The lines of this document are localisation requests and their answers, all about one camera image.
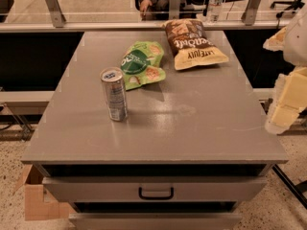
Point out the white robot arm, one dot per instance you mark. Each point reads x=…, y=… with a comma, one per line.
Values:
x=295, y=41

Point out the green rice chip bag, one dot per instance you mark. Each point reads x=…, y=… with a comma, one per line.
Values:
x=141, y=64

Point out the cardboard box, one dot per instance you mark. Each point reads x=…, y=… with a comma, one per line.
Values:
x=39, y=203

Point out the black drawer handle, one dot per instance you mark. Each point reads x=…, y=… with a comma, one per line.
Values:
x=156, y=195

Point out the silver blue drink can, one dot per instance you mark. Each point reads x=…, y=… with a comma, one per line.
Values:
x=115, y=93

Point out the lower grey drawer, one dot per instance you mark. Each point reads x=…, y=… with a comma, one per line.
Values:
x=155, y=221

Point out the black office chair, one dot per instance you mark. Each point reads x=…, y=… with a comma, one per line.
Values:
x=292, y=6

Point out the grey metal railing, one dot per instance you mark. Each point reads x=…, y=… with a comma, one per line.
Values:
x=90, y=15

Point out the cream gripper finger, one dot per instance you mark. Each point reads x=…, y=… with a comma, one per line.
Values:
x=289, y=100
x=276, y=42

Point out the brown yellow chip bag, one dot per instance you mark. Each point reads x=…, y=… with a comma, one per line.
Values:
x=190, y=46

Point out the upper grey drawer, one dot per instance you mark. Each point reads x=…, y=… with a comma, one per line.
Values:
x=125, y=188

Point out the grey drawer cabinet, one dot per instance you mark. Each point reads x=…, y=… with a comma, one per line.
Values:
x=199, y=122

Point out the grey drawer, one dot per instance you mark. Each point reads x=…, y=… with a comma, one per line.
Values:
x=155, y=221
x=125, y=188

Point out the clear water bottle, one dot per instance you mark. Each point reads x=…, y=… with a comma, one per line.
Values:
x=213, y=10

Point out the seated person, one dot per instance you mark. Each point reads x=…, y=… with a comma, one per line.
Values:
x=165, y=9

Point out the dark round bin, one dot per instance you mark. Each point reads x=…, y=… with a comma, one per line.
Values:
x=5, y=7

